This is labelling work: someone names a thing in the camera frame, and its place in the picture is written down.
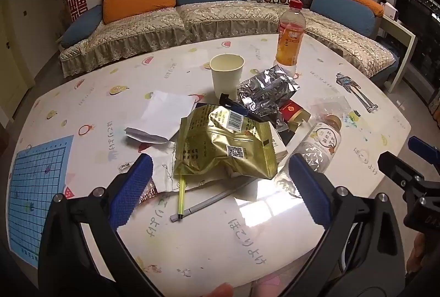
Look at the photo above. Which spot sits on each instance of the sofa with quilted cover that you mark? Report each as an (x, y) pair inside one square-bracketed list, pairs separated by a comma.
[(213, 18)]

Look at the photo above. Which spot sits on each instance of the clear plastic packaging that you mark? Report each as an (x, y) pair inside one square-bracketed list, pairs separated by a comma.
[(331, 106)]

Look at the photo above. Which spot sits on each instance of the silver foil bag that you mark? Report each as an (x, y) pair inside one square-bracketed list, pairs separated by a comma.
[(264, 92)]

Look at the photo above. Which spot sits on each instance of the gold snack bag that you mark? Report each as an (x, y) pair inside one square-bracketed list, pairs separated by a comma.
[(220, 145)]

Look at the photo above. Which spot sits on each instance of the grey pen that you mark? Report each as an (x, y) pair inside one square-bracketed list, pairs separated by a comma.
[(206, 204)]

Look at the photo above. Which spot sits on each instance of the dark blue box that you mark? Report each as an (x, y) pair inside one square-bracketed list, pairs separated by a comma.
[(228, 101)]

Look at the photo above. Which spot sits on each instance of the blue sofa bolster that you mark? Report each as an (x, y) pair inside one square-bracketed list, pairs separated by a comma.
[(343, 13)]

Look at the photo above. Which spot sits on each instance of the white paper sheet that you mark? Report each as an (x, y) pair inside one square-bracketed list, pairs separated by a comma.
[(165, 111)]

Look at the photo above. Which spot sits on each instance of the cream door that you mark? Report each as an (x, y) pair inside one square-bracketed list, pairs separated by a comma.
[(12, 70)]

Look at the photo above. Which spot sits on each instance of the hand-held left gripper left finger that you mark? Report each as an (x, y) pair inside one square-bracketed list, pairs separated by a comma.
[(134, 187)]

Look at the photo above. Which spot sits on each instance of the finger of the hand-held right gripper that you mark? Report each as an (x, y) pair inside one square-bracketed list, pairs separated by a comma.
[(395, 166), (417, 144)]

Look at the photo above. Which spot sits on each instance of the brown printed wrapper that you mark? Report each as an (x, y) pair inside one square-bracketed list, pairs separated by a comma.
[(150, 194)]

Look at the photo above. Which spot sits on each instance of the red cigarette box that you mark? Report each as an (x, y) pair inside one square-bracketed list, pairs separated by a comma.
[(292, 111)]

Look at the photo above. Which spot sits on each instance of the crumpled white wrapper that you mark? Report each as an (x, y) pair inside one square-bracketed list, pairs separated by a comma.
[(163, 166)]

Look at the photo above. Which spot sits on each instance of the orange sofa cushion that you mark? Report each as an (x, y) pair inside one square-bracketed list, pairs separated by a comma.
[(137, 4)]

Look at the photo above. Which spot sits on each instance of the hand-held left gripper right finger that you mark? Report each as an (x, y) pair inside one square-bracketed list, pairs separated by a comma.
[(309, 187)]

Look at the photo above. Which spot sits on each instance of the white side table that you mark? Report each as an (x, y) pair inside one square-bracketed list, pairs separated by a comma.
[(400, 32)]

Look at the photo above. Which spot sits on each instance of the blue sofa armrest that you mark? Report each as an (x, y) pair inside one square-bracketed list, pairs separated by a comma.
[(80, 27)]

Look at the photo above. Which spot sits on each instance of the yellow-green pencil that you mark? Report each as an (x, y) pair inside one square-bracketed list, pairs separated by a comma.
[(181, 197)]

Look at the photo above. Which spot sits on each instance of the orange drink bottle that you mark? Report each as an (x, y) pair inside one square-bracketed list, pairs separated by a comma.
[(290, 39)]

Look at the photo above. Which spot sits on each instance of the clear bottle with white label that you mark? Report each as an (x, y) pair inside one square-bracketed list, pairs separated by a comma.
[(319, 142)]

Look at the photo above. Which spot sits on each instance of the person's right hand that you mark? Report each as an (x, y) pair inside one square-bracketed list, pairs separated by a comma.
[(416, 250)]

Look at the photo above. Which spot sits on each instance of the white paper cup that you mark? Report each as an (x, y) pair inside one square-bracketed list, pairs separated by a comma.
[(225, 80)]

